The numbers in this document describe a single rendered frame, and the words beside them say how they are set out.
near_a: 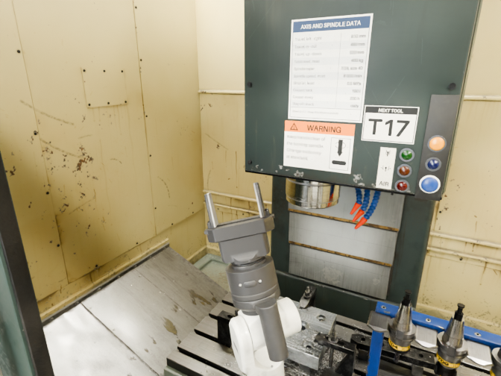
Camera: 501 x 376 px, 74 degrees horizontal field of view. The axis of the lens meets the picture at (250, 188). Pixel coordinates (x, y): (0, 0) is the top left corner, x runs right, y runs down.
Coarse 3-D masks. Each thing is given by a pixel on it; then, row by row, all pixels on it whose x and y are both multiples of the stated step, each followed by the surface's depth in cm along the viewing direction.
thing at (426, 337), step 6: (420, 330) 83; (426, 330) 83; (432, 330) 83; (414, 336) 82; (420, 336) 81; (426, 336) 81; (432, 336) 81; (420, 342) 80; (426, 342) 80; (432, 342) 80
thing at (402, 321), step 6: (402, 306) 81; (408, 306) 81; (402, 312) 81; (408, 312) 81; (396, 318) 83; (402, 318) 81; (408, 318) 81; (396, 324) 83; (402, 324) 82; (408, 324) 81; (402, 330) 82; (408, 330) 82
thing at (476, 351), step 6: (468, 342) 80; (474, 342) 80; (468, 348) 78; (474, 348) 78; (480, 348) 78; (486, 348) 78; (468, 354) 76; (474, 354) 76; (480, 354) 76; (486, 354) 76; (474, 360) 75; (480, 360) 75; (486, 360) 75; (492, 360) 75
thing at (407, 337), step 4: (392, 320) 86; (388, 324) 85; (392, 324) 84; (412, 324) 84; (392, 328) 83; (412, 328) 83; (388, 332) 84; (392, 332) 83; (396, 332) 82; (400, 332) 82; (404, 332) 82; (408, 332) 82; (412, 332) 82; (392, 336) 83; (396, 336) 83; (400, 336) 82; (404, 336) 81; (408, 336) 81; (412, 336) 81; (404, 340) 82; (408, 340) 82; (412, 340) 82
